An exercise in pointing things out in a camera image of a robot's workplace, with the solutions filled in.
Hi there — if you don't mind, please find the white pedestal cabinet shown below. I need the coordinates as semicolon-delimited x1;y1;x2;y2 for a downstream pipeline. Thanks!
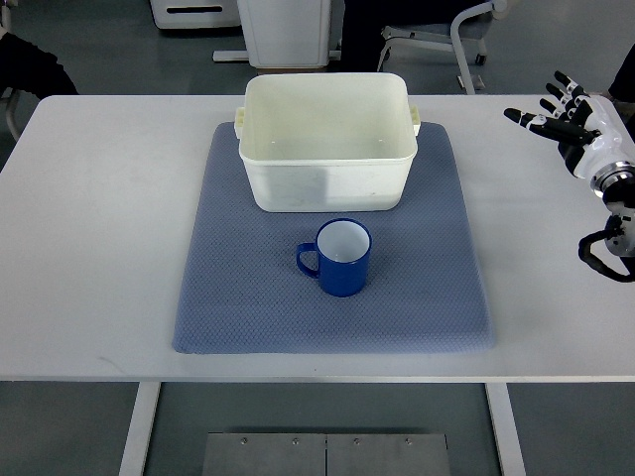
212;0;331;70

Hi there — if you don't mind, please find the blue enamel mug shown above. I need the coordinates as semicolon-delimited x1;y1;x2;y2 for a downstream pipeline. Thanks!
296;218;373;298

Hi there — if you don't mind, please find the blue textured mat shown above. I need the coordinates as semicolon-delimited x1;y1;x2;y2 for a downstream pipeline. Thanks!
173;123;494;354

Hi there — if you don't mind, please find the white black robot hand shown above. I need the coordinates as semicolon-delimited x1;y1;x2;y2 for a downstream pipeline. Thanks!
504;71;634;187

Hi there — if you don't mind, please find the left white table leg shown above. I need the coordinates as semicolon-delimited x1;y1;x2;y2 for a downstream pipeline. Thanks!
118;382;161;476

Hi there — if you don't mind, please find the white appliance with slot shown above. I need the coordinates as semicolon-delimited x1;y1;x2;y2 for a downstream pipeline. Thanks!
150;0;241;30

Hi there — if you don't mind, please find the person in black clothing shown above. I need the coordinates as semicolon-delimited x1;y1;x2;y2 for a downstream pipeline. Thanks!
1;27;78;99

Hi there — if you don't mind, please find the white table leg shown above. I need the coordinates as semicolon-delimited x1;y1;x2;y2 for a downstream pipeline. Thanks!
118;382;161;476
485;383;526;476

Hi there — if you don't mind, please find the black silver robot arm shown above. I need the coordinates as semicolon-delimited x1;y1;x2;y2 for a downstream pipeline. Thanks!
578;161;634;283

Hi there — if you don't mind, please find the white frame chair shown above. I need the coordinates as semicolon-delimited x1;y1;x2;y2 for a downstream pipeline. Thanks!
377;0;512;95

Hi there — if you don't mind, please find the right white table leg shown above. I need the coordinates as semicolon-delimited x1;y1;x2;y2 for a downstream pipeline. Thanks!
485;383;526;476

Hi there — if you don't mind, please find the white plastic box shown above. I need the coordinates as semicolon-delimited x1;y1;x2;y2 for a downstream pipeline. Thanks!
234;72;421;212

